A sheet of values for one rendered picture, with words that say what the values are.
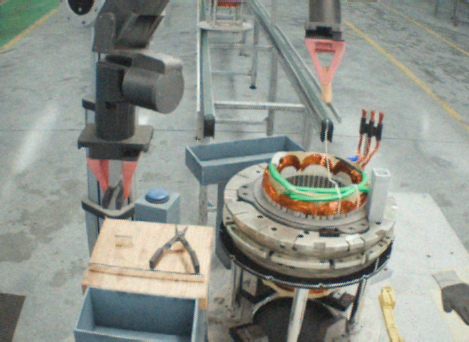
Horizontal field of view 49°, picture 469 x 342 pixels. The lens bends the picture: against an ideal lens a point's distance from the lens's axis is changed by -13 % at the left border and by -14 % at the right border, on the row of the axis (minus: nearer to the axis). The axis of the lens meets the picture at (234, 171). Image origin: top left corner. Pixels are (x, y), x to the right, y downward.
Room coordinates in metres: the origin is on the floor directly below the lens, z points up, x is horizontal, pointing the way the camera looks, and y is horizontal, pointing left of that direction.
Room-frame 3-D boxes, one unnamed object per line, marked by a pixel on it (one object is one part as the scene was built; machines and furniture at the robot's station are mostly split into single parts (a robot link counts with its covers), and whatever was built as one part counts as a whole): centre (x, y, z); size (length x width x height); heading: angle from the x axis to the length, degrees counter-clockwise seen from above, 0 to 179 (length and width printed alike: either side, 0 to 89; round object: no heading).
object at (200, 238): (0.74, 0.12, 1.05); 0.20 x 0.19 x 0.02; 0
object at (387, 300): (0.93, -0.37, 0.80); 0.22 x 0.04 x 0.03; 179
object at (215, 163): (1.17, -0.03, 0.92); 0.25 x 0.11 x 0.28; 114
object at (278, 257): (0.77, -0.11, 1.05); 0.09 x 0.04 x 0.01; 90
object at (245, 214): (0.91, -0.15, 1.09); 0.32 x 0.32 x 0.01
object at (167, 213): (0.99, 0.14, 0.91); 0.07 x 0.07 x 0.25; 75
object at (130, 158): (0.72, 0.16, 1.22); 0.07 x 0.07 x 0.09; 1
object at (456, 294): (0.99, -0.58, 0.79); 0.24 x 0.13 x 0.02; 5
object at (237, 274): (0.93, -0.02, 0.91); 0.02 x 0.02 x 0.21
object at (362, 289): (0.89, -0.27, 0.91); 0.02 x 0.02 x 0.21
